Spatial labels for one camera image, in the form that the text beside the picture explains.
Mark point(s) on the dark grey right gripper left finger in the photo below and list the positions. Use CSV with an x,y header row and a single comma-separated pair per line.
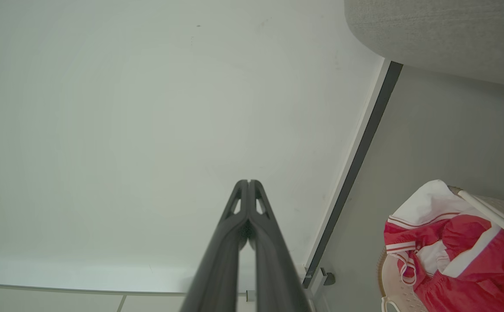
x,y
217,260

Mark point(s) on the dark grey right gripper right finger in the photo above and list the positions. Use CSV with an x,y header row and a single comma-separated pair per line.
x,y
273,268

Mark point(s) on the red garment with white band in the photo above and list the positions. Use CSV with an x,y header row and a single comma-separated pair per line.
x,y
494,277

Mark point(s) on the grey fabric sofa seat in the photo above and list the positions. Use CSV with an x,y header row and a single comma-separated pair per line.
x,y
442,30

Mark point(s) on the grey metal leg with caster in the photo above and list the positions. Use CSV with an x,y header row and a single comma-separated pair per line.
x,y
323,277

